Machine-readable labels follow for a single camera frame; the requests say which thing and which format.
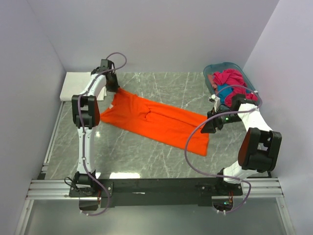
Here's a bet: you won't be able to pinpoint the teal plastic laundry basket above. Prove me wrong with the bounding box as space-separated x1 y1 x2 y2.
203 62 257 107

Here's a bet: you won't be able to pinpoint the pink garment in basket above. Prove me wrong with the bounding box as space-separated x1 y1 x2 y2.
207 74 218 93

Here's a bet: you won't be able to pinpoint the folded white t-shirt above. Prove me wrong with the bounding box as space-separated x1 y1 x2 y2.
60 72 107 101

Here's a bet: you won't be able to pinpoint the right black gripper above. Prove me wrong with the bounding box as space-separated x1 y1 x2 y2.
201 107 242 134

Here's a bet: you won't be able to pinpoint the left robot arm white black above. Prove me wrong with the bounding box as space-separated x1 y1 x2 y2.
71 59 119 197

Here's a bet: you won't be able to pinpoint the aluminium frame rails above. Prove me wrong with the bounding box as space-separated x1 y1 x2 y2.
16 102 295 235

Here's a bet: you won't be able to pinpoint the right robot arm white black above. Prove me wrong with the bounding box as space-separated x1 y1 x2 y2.
201 94 282 195

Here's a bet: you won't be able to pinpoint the blue t-shirt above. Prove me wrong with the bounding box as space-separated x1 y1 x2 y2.
217 84 233 107

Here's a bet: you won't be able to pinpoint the black base crossbar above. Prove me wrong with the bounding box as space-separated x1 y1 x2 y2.
69 178 243 208

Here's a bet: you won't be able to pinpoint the magenta t-shirt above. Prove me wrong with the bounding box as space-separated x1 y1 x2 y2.
213 69 258 100

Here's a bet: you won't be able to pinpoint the orange t-shirt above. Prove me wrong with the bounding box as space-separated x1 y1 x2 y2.
100 88 206 149

